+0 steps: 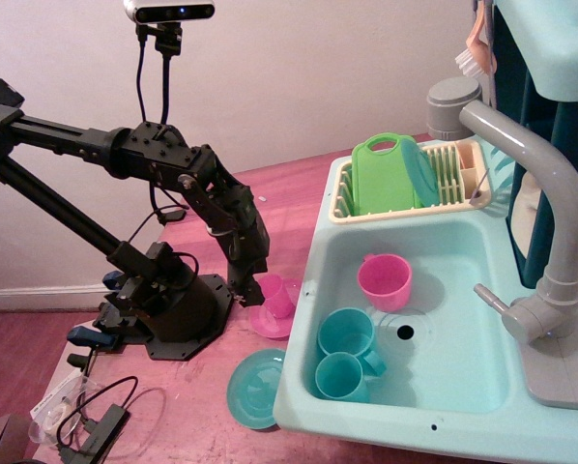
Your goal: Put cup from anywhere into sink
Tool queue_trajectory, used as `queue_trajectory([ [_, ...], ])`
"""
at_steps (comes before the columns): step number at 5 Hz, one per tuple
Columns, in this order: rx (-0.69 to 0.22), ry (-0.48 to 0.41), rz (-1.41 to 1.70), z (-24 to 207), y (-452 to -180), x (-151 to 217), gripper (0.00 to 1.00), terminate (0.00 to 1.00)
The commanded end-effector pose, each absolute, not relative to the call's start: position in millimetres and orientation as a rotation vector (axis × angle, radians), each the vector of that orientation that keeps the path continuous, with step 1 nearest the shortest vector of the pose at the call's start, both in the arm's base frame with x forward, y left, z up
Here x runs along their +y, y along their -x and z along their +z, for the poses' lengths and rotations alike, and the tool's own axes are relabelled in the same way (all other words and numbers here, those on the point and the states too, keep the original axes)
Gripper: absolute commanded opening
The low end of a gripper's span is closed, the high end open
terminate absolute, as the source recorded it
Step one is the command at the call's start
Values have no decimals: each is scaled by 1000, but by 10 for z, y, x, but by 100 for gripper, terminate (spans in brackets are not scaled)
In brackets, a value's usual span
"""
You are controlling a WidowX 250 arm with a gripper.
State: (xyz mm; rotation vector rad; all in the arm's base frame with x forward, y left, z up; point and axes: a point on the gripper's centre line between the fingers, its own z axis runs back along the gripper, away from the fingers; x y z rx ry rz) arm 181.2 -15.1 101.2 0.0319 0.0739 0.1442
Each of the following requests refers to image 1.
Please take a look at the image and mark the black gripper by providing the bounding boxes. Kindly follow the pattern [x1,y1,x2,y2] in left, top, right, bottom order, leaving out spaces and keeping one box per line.
[208,185,270,306]

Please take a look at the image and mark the pink plastic cup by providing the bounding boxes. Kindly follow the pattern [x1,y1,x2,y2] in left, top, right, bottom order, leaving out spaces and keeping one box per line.
[259,274,295,318]

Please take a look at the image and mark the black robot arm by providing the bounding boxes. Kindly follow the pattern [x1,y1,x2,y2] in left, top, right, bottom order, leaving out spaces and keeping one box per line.
[0,80,270,361]

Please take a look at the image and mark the pink mug in sink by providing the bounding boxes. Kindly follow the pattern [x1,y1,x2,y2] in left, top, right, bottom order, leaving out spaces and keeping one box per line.
[357,253,413,312]

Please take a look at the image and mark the teal toy sink unit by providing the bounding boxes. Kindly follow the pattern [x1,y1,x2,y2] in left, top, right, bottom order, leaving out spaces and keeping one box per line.
[274,1,578,463]

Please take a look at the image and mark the pink plastic plate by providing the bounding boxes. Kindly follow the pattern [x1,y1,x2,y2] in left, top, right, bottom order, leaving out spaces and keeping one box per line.
[248,277,300,339]

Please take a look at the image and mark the teal plastic plate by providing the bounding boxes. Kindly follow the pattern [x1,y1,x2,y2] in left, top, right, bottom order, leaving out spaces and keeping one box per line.
[226,348,285,430]

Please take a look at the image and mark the large teal mug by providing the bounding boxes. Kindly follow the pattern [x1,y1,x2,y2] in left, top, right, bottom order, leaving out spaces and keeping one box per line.
[317,307,387,376]

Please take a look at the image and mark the small teal mug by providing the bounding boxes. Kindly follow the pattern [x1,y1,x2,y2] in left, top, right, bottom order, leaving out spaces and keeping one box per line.
[315,352,370,403]

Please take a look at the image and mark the blue table clamp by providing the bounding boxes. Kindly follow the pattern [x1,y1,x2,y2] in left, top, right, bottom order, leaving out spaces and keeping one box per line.
[67,326,116,348]

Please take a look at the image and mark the green cutting board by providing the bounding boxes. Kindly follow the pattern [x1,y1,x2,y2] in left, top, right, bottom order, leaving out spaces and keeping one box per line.
[351,132,422,216]

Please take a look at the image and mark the black usb hub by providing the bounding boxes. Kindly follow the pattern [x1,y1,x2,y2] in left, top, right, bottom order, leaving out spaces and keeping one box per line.
[59,404,130,464]

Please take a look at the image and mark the teal plate in rack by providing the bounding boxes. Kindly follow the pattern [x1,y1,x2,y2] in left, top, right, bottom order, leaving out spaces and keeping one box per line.
[400,137,441,207]

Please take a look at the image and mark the clear plastic bag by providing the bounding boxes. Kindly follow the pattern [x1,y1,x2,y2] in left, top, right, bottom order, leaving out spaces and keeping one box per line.
[28,371,101,446]

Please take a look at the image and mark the cream dish rack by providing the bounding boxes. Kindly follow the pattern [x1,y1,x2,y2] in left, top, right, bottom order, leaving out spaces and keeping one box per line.
[324,139,491,224]

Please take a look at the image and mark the grey cylindrical knob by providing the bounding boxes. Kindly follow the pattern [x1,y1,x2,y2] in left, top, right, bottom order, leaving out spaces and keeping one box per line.
[426,76,482,141]

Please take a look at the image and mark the grey toy faucet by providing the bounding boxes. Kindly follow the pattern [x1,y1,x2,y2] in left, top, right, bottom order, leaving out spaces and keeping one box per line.
[458,100,578,412]

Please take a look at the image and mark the pink dish brush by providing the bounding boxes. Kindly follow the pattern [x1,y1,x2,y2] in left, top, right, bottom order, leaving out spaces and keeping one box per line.
[455,1,497,77]

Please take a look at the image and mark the black hub cable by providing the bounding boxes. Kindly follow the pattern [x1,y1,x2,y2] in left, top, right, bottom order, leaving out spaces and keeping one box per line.
[56,376,168,449]

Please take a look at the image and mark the black camera cables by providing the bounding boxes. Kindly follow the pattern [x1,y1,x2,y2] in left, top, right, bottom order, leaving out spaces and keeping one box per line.
[134,20,185,128]

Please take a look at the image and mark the grey depth camera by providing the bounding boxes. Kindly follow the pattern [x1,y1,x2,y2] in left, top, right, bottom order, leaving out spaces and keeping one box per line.
[123,0,216,24]

